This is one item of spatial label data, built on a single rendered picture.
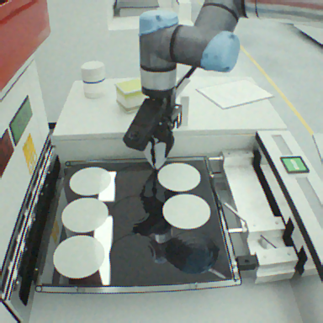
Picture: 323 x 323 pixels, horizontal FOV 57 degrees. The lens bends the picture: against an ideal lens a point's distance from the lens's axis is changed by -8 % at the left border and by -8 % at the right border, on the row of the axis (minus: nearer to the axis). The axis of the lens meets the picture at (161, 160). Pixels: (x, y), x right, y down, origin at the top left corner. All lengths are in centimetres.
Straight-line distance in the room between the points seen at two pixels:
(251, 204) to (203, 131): 22
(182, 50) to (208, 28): 6
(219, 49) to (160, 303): 48
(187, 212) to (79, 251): 24
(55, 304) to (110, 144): 41
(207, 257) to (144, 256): 12
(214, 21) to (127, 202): 41
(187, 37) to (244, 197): 39
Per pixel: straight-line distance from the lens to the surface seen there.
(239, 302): 66
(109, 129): 82
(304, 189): 71
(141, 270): 59
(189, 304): 64
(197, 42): 57
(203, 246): 62
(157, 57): 61
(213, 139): 83
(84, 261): 61
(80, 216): 69
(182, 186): 73
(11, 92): 61
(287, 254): 64
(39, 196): 70
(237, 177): 81
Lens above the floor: 139
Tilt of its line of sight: 38 degrees down
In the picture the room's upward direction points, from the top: straight up
